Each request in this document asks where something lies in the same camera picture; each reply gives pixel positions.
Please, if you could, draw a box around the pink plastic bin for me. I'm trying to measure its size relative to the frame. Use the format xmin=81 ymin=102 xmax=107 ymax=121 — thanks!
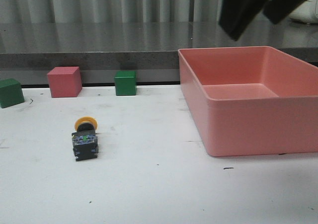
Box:
xmin=178 ymin=46 xmax=318 ymax=156

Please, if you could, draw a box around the pink cube block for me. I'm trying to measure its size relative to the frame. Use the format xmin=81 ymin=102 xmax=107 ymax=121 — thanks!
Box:
xmin=47 ymin=66 xmax=82 ymax=98

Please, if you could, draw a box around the green cube block centre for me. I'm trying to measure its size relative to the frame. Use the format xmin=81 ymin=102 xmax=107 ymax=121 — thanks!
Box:
xmin=114 ymin=71 xmax=137 ymax=96

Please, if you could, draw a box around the dark grey countertop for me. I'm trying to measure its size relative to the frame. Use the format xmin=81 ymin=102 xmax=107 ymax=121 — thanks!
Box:
xmin=0 ymin=20 xmax=318 ymax=71

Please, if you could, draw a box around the green cube block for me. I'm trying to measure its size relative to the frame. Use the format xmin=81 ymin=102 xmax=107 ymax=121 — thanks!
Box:
xmin=114 ymin=71 xmax=137 ymax=96
xmin=0 ymin=78 xmax=25 ymax=108

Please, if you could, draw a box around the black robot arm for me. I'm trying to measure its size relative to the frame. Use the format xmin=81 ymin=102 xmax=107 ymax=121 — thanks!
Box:
xmin=219 ymin=0 xmax=306 ymax=41

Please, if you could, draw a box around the yellow push button switch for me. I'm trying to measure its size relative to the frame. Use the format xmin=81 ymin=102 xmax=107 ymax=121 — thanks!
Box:
xmin=72 ymin=116 xmax=99 ymax=161

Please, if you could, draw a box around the green cube block left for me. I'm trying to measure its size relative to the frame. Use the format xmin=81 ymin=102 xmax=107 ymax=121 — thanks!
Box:
xmin=0 ymin=78 xmax=25 ymax=108

